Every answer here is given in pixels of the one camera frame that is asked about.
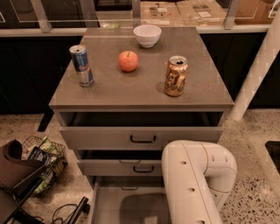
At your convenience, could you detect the grey bottom drawer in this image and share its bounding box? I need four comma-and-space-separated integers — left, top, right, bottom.
87, 177, 172, 224

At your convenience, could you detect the grey drawer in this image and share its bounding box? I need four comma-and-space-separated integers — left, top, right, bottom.
78, 150, 162, 176
60, 112, 221, 151
87, 177, 172, 224

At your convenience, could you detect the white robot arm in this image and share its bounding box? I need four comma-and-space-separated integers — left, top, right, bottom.
162, 140, 237, 224

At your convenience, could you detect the grey drawer cabinet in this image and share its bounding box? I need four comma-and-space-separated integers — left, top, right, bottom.
48, 26, 235, 224

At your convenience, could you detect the grey top drawer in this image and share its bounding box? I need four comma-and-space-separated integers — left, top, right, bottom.
60, 112, 221, 151

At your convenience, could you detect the grey middle drawer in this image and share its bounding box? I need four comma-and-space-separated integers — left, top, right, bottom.
78, 150, 162, 176

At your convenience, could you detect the red apple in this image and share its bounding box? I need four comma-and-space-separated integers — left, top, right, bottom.
118, 51, 139, 72

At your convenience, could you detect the gold soda can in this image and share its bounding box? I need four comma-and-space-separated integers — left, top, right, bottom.
164, 55, 188, 97

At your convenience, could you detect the white ceramic bowl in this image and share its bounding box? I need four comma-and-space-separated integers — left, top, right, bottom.
133, 24, 162, 48

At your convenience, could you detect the blue silver energy drink can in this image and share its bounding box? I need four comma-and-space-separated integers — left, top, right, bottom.
69, 45, 94, 87

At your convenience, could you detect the green snack bag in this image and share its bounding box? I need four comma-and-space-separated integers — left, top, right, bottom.
34, 137, 66, 195

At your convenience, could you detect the cardboard box left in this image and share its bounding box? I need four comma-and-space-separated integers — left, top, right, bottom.
140, 1, 185, 26

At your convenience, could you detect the cardboard box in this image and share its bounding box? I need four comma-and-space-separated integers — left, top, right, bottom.
140, 1, 185, 26
176, 0, 227, 26

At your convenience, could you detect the black bar on floor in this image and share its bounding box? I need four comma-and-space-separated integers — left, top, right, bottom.
67, 197, 90, 224

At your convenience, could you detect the dark blue snack bag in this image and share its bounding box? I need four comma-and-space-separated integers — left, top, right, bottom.
28, 146, 52, 164

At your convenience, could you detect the cardboard box right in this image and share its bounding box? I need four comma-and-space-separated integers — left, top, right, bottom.
176, 0, 227, 26

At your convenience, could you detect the brown chair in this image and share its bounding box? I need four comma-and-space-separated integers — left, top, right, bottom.
0, 140, 46, 224

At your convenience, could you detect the black object right edge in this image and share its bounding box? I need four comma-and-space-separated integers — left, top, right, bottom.
265, 141, 280, 172

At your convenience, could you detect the white railing ledge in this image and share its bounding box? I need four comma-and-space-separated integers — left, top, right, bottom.
0, 24, 270, 38

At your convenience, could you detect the black wire basket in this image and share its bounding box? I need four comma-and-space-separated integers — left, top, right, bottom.
22, 136, 67, 197

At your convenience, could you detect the black cable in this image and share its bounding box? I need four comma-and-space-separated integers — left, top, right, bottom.
51, 203, 79, 224

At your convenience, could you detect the white diagonal post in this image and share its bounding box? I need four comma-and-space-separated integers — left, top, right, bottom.
229, 11, 280, 121

